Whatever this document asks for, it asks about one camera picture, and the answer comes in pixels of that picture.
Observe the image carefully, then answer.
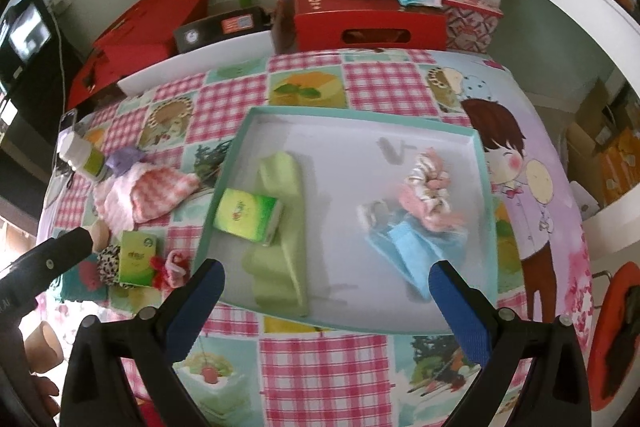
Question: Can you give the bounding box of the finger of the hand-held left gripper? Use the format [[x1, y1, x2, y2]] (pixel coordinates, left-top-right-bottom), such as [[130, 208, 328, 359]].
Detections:
[[0, 227, 96, 308]]

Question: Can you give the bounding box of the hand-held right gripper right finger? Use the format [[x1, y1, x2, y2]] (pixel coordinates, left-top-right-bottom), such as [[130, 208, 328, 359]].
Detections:
[[429, 259, 591, 427]]

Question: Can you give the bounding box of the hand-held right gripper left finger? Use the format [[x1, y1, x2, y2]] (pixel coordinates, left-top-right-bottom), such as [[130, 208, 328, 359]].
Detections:
[[60, 259, 226, 427]]

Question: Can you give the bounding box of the blue face mask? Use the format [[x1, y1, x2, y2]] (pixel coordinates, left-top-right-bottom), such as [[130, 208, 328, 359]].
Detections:
[[357, 202, 471, 303]]

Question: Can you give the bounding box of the light green cloth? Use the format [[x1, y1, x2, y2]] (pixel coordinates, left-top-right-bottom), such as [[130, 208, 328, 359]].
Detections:
[[242, 152, 312, 318]]

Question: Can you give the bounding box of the pink scrunchie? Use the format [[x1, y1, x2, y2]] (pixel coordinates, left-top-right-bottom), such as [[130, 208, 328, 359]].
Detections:
[[399, 184, 469, 234]]

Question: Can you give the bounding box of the pink white wavy cloth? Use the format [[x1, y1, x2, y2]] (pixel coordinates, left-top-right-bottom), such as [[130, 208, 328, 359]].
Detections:
[[95, 162, 202, 236]]

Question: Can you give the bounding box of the purple cloth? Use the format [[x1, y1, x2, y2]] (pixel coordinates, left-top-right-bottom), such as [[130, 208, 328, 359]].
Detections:
[[102, 147, 147, 174]]

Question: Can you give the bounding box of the white tray with teal rim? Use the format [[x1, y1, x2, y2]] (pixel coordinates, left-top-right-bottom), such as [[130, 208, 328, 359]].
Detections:
[[192, 106, 499, 335]]

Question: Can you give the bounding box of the person's left hand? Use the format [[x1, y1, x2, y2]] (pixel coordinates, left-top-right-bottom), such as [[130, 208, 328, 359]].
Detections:
[[22, 321, 65, 427]]

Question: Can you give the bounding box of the small beige object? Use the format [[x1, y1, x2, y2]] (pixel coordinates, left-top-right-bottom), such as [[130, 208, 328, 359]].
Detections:
[[92, 222, 111, 254]]

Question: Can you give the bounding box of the leopard print scrunchie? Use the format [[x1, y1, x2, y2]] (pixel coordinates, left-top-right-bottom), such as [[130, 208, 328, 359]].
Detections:
[[95, 244, 126, 289]]

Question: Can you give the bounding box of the thick green tissue packet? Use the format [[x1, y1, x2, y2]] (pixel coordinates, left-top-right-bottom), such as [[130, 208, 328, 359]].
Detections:
[[119, 231, 162, 286]]

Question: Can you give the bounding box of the white pill bottle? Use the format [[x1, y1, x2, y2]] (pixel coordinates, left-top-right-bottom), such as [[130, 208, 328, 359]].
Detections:
[[57, 132, 109, 184]]

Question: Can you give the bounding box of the black cabinet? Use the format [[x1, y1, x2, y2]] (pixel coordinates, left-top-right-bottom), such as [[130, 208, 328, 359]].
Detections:
[[0, 77, 67, 218]]

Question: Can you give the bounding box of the pink checked printed tablecloth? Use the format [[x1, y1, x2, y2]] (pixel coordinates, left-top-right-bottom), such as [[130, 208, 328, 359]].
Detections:
[[35, 47, 594, 427]]

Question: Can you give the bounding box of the small black monitor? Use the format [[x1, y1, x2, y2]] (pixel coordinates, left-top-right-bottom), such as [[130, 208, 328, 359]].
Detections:
[[0, 0, 54, 94]]

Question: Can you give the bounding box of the white panel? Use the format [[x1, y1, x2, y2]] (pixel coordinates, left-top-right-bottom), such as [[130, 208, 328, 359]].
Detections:
[[120, 28, 274, 96]]

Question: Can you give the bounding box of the large red box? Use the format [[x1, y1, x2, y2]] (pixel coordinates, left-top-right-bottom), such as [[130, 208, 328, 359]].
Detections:
[[66, 0, 210, 108]]

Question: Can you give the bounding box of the black box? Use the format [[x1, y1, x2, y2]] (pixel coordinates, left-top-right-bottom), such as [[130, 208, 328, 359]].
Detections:
[[173, 6, 272, 54]]

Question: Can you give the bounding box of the red patterned gift box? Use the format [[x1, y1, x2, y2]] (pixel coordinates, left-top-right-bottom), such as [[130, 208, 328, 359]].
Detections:
[[415, 0, 504, 54]]

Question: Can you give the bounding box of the red box with cutout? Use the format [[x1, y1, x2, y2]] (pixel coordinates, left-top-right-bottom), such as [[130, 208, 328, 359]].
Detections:
[[272, 0, 447, 54]]

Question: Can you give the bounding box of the white cable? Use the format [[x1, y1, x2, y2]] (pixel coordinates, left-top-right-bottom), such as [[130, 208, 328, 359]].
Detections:
[[50, 7, 70, 110]]

